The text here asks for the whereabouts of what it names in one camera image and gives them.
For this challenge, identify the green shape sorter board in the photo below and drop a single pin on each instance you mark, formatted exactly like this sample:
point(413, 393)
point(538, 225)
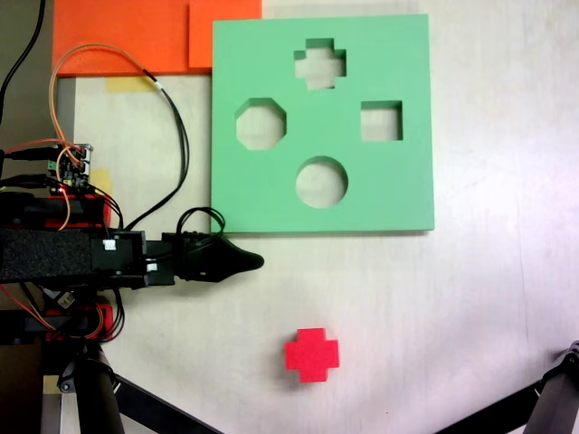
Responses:
point(253, 194)

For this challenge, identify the yellow tape piece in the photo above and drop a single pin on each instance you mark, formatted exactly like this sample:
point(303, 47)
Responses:
point(103, 178)
point(126, 84)

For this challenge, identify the circuit board with green terminal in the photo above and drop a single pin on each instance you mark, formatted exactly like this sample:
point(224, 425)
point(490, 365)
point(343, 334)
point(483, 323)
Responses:
point(74, 178)

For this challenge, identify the black tripod leg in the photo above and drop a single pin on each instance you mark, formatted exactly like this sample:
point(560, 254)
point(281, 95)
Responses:
point(97, 407)
point(558, 398)

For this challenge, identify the black circuit board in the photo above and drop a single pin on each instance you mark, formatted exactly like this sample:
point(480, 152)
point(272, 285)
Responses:
point(65, 300)

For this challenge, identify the red cross block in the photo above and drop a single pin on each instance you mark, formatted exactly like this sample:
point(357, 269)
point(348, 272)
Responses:
point(312, 355)

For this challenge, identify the red base clamp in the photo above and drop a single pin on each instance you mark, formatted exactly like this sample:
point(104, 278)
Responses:
point(106, 318)
point(107, 214)

